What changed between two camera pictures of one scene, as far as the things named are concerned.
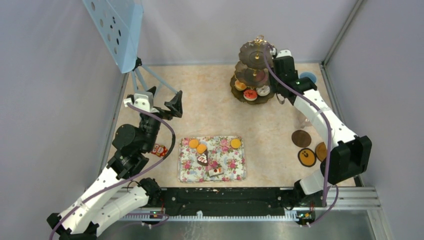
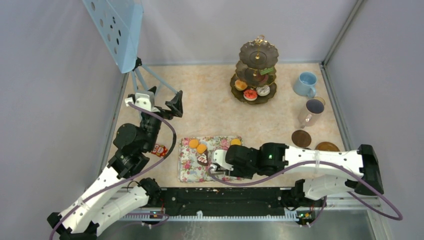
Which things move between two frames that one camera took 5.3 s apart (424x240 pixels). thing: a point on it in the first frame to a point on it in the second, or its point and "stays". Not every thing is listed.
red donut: [250, 95] stays
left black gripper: [175, 104] stays
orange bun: [240, 86] stays
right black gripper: [272, 79] to [236, 172]
